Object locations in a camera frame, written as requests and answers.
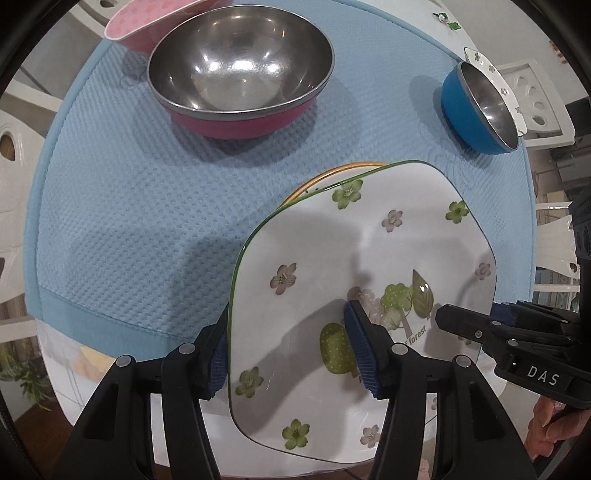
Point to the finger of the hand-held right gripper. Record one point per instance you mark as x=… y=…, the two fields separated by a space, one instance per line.
x=466 y=323
x=505 y=311

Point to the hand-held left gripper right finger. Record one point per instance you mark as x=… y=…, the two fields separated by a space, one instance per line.
x=358 y=341

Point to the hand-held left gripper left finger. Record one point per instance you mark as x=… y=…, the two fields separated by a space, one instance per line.
x=219 y=364

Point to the square floral white plate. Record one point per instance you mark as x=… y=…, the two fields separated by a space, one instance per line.
x=323 y=240

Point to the blue steel bowl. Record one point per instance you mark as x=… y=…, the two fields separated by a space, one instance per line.
x=461 y=106

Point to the person's right hand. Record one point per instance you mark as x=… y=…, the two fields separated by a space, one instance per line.
x=561 y=431

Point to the white chair with oval holes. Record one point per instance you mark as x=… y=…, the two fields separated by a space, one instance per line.
x=549 y=124

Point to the yellow rimmed round plate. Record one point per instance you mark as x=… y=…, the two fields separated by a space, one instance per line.
x=323 y=180

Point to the light blue textured mat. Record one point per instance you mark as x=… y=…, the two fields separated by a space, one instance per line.
x=138 y=207

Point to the green plant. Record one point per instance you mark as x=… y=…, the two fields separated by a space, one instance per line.
x=21 y=374

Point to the pink steel bowl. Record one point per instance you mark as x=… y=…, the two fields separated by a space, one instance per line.
x=240 y=60

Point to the pink patterned bowl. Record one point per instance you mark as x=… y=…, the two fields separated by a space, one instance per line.
x=138 y=23

